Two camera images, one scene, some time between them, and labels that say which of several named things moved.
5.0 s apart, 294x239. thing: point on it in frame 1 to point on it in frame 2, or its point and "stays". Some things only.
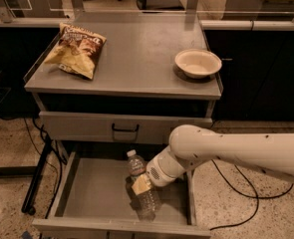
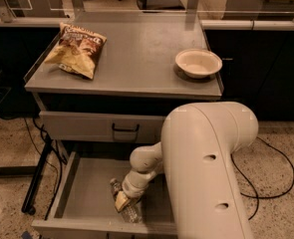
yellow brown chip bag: [78, 52] stays
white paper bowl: [197, 63] stays
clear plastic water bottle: [148, 202] to [134, 211]
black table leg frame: [29, 202] stays
